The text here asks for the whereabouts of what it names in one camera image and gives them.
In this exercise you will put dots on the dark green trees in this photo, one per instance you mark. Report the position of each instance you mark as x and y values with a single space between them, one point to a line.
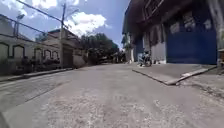
98 46

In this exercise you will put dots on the motorcycle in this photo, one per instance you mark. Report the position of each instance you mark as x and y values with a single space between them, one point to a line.
145 59

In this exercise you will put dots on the grey concrete road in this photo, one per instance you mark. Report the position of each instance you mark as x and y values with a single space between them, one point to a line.
100 100

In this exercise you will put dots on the concrete driveway ramp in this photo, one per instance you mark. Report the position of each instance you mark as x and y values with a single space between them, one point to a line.
166 71

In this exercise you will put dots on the tall utility pole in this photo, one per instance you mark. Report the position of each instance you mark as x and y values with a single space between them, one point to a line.
62 33

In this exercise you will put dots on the pale building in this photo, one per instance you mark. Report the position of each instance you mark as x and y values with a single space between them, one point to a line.
55 36

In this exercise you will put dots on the building with blue gate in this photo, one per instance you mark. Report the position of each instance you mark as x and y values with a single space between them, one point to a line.
186 36

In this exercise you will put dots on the low kerb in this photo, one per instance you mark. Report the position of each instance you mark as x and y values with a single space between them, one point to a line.
33 74

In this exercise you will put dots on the street lamp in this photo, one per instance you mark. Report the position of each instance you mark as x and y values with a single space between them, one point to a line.
16 23

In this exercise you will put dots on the pale wall with arches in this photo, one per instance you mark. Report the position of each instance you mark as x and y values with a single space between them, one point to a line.
20 53

